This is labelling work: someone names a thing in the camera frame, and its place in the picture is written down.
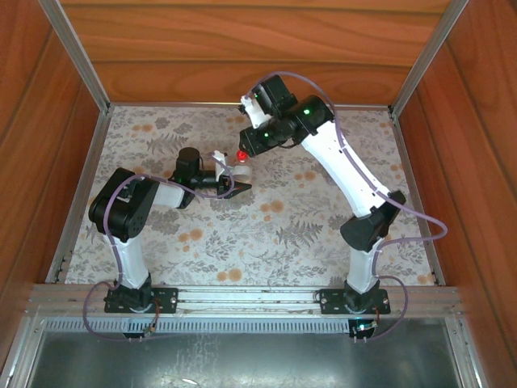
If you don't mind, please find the large clear plastic bottle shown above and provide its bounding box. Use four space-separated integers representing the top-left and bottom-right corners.
229 160 254 183

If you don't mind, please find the floral patterned tablecloth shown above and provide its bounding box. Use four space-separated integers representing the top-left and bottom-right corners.
50 105 445 286

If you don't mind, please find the wide aluminium mounting beam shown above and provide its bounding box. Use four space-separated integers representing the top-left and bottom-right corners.
27 284 464 316

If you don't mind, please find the grey metal sheet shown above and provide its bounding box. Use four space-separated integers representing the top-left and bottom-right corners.
23 331 465 388

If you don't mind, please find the small circuit board green light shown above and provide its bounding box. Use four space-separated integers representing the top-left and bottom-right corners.
349 318 380 339

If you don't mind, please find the aluminium table edge rail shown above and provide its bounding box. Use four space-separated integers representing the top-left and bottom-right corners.
388 111 448 286
107 101 393 111
44 109 112 284

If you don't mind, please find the aluminium frame post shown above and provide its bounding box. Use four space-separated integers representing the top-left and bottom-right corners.
38 0 112 114
388 0 470 116

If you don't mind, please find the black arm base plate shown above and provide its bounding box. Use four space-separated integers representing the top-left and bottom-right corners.
103 286 179 314
318 287 392 315

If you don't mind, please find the grey slotted cable duct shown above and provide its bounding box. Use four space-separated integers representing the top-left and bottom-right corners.
42 317 449 335

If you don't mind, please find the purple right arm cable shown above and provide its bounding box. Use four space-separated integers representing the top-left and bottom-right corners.
242 71 448 344

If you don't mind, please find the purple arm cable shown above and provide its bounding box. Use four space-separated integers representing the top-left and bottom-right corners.
82 151 239 344
242 71 448 344

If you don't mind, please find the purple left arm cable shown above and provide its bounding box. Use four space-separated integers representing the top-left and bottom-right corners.
82 151 239 344

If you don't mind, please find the aluminium lower frame bar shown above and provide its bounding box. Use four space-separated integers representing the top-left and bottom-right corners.
0 314 48 388
443 314 488 388

